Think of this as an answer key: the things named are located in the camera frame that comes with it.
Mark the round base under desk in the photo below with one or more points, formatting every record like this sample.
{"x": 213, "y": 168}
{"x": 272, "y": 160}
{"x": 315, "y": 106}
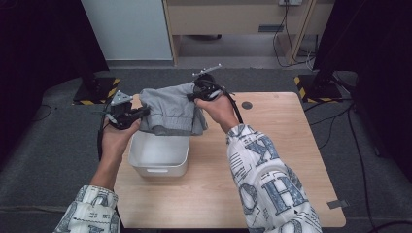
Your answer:
{"x": 204, "y": 37}

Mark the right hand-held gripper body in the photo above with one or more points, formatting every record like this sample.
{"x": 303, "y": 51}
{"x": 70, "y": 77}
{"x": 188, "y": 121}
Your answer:
{"x": 207, "y": 85}

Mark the grey tape piece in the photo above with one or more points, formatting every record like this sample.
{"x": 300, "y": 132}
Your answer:
{"x": 338, "y": 204}

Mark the beige wooden desk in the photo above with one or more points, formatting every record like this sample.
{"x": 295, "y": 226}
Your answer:
{"x": 226, "y": 17}

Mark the dark curtain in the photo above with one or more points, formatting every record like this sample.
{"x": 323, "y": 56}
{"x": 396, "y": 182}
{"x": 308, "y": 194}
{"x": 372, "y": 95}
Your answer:
{"x": 39, "y": 48}
{"x": 382, "y": 64}

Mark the white cabinet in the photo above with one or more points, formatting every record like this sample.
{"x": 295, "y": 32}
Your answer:
{"x": 129, "y": 29}

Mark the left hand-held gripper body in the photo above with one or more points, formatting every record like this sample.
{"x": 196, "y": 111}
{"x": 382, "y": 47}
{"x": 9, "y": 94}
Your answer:
{"x": 121, "y": 116}

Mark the black yellow-striped stand base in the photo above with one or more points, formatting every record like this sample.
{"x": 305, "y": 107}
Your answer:
{"x": 319, "y": 89}
{"x": 94, "y": 90}

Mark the person's left hand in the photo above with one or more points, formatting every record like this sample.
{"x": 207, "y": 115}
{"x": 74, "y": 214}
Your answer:
{"x": 111, "y": 142}

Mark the white power strip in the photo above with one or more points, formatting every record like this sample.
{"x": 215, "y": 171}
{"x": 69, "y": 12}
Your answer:
{"x": 291, "y": 2}

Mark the white plastic basket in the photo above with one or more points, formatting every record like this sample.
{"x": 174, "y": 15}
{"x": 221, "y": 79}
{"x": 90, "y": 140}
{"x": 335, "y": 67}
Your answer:
{"x": 158, "y": 155}

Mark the grey shorts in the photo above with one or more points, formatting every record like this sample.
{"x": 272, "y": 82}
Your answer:
{"x": 171, "y": 106}

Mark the person's right hand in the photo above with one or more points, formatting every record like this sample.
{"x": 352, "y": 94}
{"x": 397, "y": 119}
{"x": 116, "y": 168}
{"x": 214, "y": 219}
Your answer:
{"x": 220, "y": 110}

